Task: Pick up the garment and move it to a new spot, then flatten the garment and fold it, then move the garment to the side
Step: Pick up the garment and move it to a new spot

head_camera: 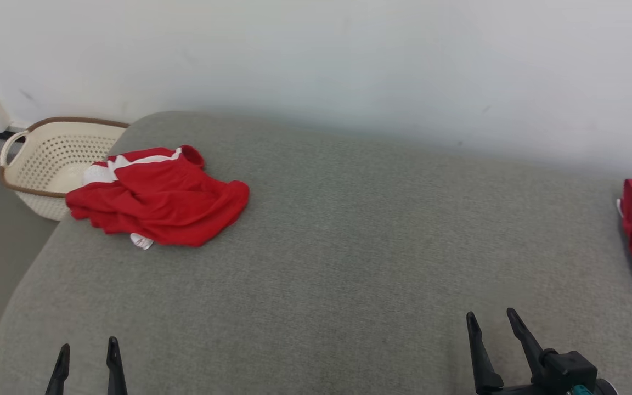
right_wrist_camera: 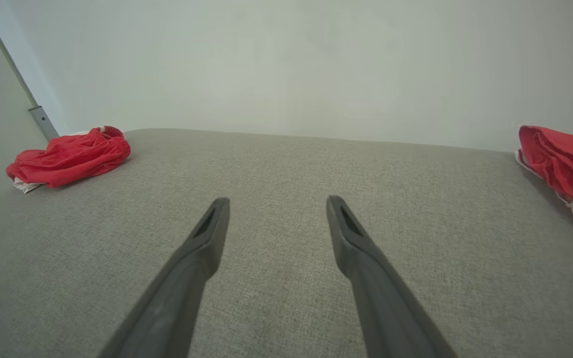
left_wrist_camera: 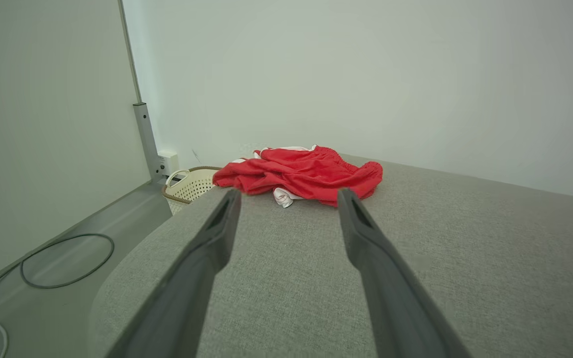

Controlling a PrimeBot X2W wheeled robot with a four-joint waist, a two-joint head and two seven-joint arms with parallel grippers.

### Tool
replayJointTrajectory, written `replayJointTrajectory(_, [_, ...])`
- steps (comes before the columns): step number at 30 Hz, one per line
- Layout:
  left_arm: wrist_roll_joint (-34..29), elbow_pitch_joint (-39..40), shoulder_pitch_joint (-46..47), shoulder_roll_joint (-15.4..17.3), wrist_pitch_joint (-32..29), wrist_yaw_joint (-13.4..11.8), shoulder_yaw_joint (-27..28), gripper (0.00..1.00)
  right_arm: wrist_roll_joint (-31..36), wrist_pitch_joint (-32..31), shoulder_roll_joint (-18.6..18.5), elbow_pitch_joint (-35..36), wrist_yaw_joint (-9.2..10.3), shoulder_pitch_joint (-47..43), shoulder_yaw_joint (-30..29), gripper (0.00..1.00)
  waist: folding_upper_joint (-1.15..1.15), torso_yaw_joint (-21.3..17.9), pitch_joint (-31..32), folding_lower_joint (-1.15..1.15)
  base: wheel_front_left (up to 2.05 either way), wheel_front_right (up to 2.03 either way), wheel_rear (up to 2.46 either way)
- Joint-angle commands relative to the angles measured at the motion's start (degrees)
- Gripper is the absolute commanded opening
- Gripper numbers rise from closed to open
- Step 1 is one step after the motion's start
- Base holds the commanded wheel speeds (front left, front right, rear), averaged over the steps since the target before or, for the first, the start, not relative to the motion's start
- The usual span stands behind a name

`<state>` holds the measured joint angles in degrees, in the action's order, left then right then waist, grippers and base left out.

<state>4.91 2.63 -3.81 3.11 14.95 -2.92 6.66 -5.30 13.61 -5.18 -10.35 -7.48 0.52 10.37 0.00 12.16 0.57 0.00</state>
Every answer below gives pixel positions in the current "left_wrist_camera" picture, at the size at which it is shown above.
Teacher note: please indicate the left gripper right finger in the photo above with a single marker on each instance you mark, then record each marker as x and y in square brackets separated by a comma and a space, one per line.
[396, 308]

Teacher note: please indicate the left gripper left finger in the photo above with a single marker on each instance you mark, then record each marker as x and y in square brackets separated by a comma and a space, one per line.
[187, 298]

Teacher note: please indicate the red white shorts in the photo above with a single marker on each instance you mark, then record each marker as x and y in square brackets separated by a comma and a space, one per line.
[311, 171]

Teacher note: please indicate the grey fabric sofa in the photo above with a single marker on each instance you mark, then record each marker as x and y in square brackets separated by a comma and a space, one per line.
[490, 258]

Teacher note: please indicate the cream perforated laundry basket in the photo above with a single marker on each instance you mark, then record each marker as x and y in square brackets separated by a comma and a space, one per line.
[192, 186]

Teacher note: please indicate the white wall outlet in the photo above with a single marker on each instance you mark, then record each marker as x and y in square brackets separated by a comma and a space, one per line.
[168, 161]

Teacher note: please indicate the grey metal post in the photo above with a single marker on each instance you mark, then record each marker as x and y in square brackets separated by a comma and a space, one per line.
[147, 134]

